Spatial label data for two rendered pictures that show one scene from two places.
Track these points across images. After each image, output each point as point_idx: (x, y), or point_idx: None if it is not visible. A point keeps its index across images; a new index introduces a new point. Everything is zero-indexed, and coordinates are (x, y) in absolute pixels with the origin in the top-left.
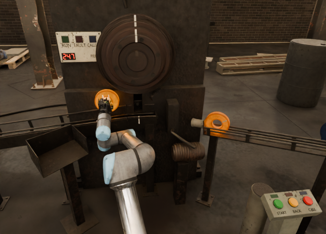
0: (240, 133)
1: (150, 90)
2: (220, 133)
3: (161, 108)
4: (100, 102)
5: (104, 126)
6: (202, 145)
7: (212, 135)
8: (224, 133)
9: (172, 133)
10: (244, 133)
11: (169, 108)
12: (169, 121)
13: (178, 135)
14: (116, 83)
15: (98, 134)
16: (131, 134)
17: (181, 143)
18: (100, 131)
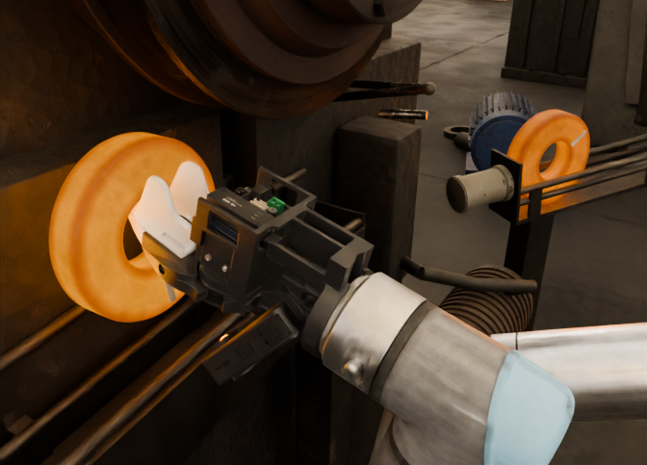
0: (634, 160)
1: (351, 79)
2: (561, 195)
3: (320, 185)
4: (249, 219)
5: (520, 362)
6: (509, 270)
7: (547, 214)
8: (587, 186)
9: (430, 273)
10: (646, 156)
11: (400, 161)
12: (397, 229)
13: (452, 272)
14: (222, 59)
15: (555, 451)
16: (551, 331)
17: (456, 300)
18: (556, 406)
